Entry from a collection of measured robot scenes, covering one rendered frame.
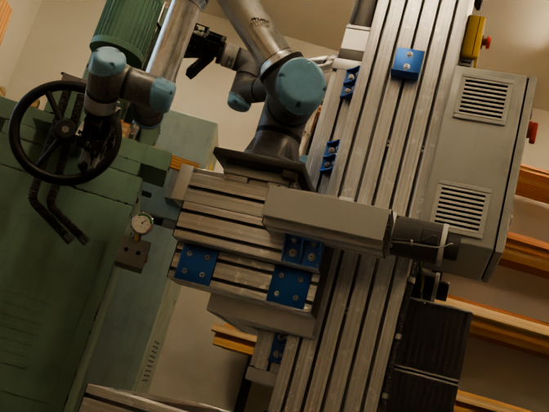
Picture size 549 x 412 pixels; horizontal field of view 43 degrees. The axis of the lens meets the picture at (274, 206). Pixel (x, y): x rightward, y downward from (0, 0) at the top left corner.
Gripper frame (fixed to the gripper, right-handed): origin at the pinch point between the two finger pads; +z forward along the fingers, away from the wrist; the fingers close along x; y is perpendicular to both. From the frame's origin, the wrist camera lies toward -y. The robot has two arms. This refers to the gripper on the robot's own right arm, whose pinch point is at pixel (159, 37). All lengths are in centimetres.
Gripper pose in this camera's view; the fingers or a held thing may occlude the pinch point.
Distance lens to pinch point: 227.2
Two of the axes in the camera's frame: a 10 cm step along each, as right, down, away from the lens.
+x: -1.2, 6.5, -7.5
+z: -9.4, -3.2, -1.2
